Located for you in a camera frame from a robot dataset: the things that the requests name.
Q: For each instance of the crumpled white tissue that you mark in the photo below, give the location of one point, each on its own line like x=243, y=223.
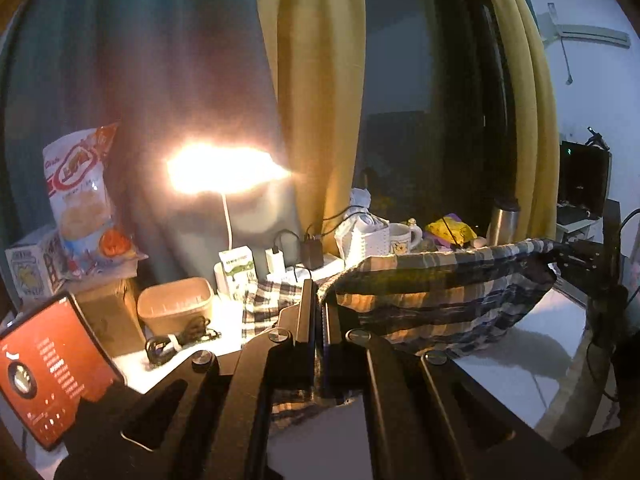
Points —
x=361, y=198

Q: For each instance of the red product box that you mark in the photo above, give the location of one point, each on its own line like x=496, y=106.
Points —
x=47, y=360

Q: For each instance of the white air conditioner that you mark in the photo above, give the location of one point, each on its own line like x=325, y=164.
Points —
x=585, y=32

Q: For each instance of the black power adapter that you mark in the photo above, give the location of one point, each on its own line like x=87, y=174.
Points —
x=312, y=255

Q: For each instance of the yellow snack packet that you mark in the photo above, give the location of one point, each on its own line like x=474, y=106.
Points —
x=450, y=230

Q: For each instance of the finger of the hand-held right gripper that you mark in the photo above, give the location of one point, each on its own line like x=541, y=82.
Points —
x=575, y=255

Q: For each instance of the stainless steel thermos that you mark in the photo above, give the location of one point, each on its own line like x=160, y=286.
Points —
x=502, y=222

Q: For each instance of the white desk lamp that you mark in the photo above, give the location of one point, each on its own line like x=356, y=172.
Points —
x=220, y=167

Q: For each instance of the small printed carton box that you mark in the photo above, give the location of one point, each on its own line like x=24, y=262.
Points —
x=32, y=270

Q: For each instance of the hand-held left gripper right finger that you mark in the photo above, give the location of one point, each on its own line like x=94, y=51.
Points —
x=331, y=325

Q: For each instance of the brown cardboard box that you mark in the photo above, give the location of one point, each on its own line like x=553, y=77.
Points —
x=107, y=317

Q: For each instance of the dark monitor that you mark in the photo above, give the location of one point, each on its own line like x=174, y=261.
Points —
x=585, y=175

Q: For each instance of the beige plastic container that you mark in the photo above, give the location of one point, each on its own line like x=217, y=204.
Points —
x=172, y=305

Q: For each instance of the plaid pants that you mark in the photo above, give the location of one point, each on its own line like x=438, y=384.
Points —
x=440, y=290

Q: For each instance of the yellow curtain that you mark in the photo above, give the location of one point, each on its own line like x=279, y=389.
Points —
x=535, y=135
x=315, y=85

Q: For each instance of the white patterned bag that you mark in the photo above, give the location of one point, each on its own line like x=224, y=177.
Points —
x=367, y=245

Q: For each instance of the white charger plug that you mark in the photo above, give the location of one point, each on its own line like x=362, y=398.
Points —
x=274, y=261

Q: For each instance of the white shelf unit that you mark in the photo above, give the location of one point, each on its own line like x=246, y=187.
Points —
x=575, y=222

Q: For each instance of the green white milk carton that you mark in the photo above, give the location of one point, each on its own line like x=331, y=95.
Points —
x=239, y=270

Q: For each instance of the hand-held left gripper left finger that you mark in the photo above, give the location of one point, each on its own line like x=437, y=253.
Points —
x=306, y=310

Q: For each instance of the orange white snack bag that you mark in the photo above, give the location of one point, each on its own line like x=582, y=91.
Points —
x=82, y=195

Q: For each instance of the white power strip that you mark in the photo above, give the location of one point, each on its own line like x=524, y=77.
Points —
x=330, y=266

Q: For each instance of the white printed mug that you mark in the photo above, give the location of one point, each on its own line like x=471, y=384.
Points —
x=402, y=240

